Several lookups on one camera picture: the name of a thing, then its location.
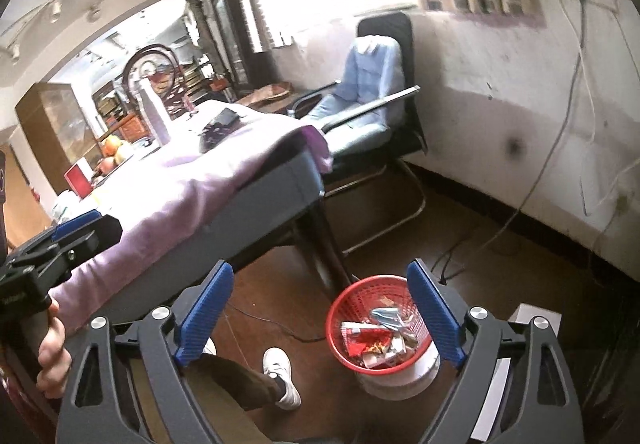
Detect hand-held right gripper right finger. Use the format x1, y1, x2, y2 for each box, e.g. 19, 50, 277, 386
406, 260, 585, 444

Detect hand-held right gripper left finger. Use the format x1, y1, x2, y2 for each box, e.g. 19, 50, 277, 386
55, 260, 236, 444

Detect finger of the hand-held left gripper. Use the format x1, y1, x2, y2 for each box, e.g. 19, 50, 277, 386
10, 211, 103, 260
37, 216, 123, 282

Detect silver foil wrapper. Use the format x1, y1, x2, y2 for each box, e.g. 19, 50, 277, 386
362, 330, 421, 369

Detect blue grey wrapper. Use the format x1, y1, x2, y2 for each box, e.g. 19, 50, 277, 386
367, 306, 403, 327

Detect red snack wrapper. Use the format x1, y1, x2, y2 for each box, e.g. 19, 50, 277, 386
341, 321, 396, 357

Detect red mesh waste basket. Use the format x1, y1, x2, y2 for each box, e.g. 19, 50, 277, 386
326, 275, 435, 371

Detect person's left hand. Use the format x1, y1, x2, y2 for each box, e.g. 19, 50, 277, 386
36, 298, 72, 400

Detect red box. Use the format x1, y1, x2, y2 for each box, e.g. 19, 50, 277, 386
64, 160, 95, 199

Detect brown trousers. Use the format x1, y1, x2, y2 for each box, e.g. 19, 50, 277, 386
202, 355, 286, 412

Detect white bucket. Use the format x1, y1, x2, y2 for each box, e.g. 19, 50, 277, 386
354, 349, 442, 401

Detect purple tablecloth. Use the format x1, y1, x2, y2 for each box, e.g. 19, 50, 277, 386
47, 99, 333, 332

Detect dark wooden glass cabinet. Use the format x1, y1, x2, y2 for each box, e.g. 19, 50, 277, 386
15, 83, 103, 195

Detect white cardboard box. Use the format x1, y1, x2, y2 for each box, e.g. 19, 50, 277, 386
472, 303, 541, 443

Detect grey table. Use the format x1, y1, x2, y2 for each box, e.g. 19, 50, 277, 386
95, 144, 351, 325

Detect black eyeglasses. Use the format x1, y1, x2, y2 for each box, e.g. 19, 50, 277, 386
199, 123, 237, 146

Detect round framed embroidery screen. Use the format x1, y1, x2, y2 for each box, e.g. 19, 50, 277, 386
121, 44, 193, 120

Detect black flat device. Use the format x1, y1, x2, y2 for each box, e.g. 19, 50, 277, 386
207, 107, 242, 126

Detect dark glass display cabinet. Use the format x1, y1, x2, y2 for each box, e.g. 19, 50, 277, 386
204, 0, 256, 97

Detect black office chair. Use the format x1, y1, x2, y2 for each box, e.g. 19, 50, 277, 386
287, 13, 428, 252

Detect black floor cable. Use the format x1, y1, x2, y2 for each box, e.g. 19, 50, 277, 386
227, 301, 328, 344

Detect white cable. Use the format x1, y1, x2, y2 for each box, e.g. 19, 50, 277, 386
552, 0, 640, 217

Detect grey power cable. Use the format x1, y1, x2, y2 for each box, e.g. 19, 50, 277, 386
432, 0, 588, 285

